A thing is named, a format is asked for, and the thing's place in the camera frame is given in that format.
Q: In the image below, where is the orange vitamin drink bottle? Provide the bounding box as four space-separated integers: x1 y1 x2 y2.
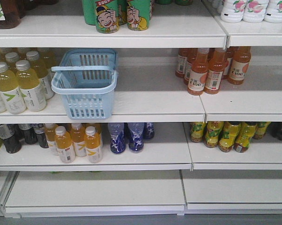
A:
84 126 103 163

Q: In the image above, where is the green cartoon bottle right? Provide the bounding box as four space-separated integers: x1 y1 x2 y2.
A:
126 0 150 31

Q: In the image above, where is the green cartoon bottle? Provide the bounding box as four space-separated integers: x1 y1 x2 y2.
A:
126 0 150 31
94 0 119 34

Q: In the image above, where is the green cartoon bottle left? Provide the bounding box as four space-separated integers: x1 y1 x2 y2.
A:
94 0 119 34

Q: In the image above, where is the pale yellow drink bottle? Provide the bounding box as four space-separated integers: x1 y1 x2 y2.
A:
15 60 46 112

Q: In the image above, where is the white peach drink bottle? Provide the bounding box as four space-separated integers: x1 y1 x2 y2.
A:
220 0 247 23

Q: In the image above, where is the orange juice bottle front left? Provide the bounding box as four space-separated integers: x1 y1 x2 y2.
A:
187 48 209 96

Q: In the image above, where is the orange juice bottle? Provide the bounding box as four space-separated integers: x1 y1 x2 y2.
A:
187 48 209 96
204 48 226 94
228 46 251 85

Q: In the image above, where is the blue sports drink bottle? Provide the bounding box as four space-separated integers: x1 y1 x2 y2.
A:
108 123 126 154

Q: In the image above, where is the white metal shelf unit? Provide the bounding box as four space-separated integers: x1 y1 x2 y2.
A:
0 0 282 218

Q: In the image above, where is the yellow lemon tea bottle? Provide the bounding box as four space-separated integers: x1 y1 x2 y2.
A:
218 121 241 152

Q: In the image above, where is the light blue plastic basket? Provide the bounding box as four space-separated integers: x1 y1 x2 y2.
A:
52 48 118 120

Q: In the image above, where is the orange juice bottle front right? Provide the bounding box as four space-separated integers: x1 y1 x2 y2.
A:
204 48 226 94

